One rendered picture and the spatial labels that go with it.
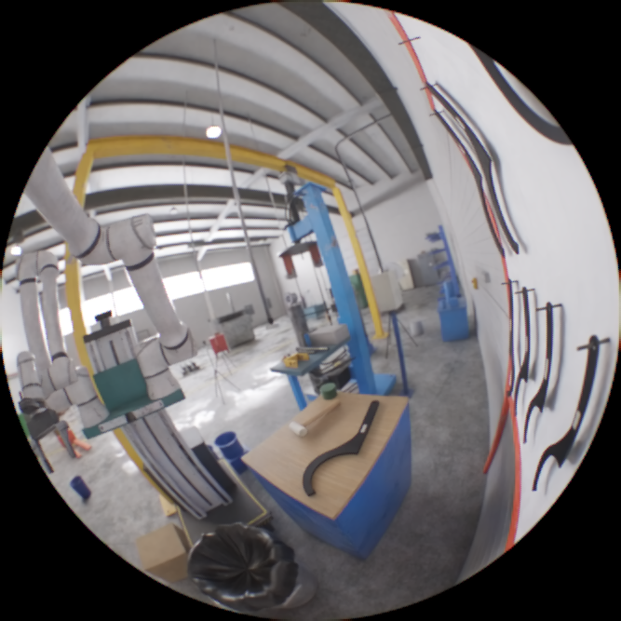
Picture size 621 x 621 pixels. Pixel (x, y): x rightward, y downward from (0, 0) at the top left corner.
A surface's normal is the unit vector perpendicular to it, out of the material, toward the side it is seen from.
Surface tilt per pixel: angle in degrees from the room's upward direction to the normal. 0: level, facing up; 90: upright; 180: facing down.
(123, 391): 90
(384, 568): 0
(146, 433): 90
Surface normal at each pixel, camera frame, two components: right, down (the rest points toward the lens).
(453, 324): -0.62, 0.26
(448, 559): -0.29, -0.95
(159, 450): 0.67, -0.12
